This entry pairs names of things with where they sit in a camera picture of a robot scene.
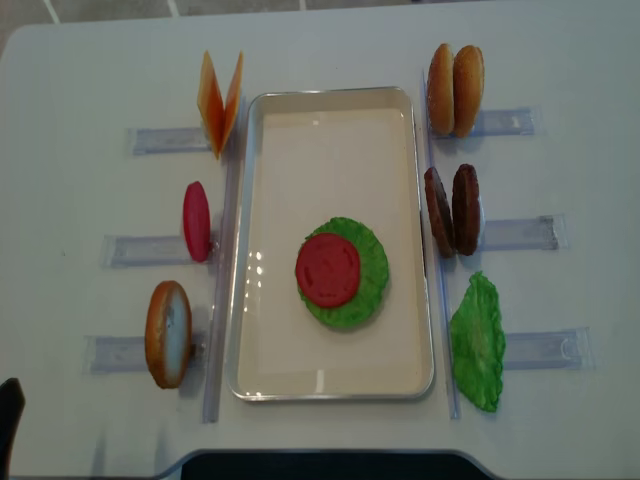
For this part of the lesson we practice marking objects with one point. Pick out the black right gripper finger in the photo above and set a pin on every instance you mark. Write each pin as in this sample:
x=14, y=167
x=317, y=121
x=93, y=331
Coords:
x=12, y=403

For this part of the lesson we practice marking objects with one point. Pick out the clear bun holder rail right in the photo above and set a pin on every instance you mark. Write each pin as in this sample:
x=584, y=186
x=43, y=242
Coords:
x=521, y=121

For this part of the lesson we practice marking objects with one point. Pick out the red tomato slice on tray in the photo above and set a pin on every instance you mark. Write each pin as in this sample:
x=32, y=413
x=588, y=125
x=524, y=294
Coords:
x=328, y=270

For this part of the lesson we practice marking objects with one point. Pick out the right orange cheese slice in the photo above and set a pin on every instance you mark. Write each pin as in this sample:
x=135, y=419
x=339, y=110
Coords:
x=232, y=101

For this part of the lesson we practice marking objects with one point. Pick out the brown meat patty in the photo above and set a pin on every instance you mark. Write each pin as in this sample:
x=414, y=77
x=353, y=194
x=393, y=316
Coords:
x=439, y=213
x=466, y=210

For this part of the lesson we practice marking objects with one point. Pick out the green lettuce leaf on tray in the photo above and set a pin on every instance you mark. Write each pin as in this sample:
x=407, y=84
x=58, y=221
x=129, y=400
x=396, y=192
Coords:
x=374, y=276

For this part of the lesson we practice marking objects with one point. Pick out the clear bun holder rail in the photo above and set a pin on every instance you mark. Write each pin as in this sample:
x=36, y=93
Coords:
x=114, y=355
x=521, y=121

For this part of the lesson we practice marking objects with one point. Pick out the left orange cheese slice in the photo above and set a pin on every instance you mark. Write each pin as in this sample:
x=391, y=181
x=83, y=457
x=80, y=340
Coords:
x=210, y=104

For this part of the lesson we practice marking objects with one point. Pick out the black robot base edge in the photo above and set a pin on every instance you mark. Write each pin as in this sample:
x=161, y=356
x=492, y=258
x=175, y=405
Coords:
x=330, y=465

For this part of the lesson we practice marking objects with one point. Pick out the long clear strip left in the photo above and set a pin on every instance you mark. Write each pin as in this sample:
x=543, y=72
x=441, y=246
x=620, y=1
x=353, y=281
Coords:
x=233, y=158

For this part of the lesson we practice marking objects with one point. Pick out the standing bun half left side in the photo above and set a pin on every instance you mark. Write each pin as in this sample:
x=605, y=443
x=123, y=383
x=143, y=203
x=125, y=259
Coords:
x=168, y=333

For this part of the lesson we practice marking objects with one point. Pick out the long clear strip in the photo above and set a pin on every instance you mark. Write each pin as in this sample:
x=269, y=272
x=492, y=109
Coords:
x=451, y=389
x=233, y=158

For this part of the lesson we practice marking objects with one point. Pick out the right golden bun half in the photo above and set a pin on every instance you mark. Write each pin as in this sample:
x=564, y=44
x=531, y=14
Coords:
x=468, y=85

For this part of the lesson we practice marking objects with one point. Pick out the clear tomato holder rail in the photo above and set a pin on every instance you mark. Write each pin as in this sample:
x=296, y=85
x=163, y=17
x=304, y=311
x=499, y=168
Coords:
x=146, y=251

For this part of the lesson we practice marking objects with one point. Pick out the left sesame bun top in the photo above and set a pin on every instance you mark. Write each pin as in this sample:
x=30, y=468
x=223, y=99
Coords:
x=440, y=94

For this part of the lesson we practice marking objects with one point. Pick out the clear cheese holder rail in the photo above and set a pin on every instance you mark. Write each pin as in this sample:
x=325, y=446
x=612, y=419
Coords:
x=148, y=141

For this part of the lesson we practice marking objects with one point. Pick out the clear patty holder rail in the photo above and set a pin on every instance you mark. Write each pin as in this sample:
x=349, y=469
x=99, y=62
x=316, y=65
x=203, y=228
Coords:
x=547, y=232

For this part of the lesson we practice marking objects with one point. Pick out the clear lettuce holder rail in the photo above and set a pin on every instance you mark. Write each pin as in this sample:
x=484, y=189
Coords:
x=566, y=349

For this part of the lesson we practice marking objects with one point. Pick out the clear bun holder rail left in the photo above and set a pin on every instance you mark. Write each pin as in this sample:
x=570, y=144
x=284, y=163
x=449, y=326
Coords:
x=114, y=355

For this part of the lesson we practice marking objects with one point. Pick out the standing green lettuce leaf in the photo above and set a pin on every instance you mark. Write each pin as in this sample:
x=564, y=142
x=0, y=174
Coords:
x=478, y=344

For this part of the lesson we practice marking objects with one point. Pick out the orange cheese slice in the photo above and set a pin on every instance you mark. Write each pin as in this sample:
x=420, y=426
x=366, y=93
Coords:
x=232, y=101
x=210, y=104

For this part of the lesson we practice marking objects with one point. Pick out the long clear strip right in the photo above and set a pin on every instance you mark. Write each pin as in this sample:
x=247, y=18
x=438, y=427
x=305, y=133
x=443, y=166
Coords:
x=451, y=389

